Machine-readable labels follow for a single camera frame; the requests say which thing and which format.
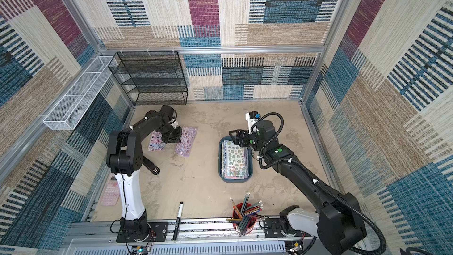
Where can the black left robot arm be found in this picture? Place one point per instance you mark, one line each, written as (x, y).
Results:
(125, 158)

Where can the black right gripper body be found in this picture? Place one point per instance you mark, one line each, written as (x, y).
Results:
(242, 138)

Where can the black marker pen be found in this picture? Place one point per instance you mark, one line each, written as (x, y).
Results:
(178, 220)

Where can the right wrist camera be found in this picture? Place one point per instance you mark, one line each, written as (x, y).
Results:
(252, 118)

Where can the black wire shelf rack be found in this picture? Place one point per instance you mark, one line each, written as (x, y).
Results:
(150, 77)

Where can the pink calculator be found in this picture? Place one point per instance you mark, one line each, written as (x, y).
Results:
(111, 193)

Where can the green dinosaur sticker sheet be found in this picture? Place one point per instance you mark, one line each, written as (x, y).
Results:
(234, 161)

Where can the pink cat sticker sheet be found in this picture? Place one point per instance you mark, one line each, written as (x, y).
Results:
(156, 143)

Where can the teal plastic storage box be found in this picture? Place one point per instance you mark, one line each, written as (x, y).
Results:
(249, 164)

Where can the white wire mesh basket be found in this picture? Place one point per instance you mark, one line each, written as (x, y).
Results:
(68, 112)

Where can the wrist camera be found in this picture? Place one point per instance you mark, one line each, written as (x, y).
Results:
(252, 118)
(174, 123)

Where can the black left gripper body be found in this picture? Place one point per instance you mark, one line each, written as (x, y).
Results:
(172, 135)

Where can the red pencil cup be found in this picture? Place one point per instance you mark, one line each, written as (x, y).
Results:
(242, 224)

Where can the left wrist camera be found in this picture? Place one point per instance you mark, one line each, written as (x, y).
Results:
(174, 123)

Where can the purple sticker sheet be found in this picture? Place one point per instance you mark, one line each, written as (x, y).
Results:
(186, 141)

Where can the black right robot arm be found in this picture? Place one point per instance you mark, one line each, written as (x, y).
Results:
(338, 228)

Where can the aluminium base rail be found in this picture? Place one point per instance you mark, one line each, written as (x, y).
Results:
(197, 236)

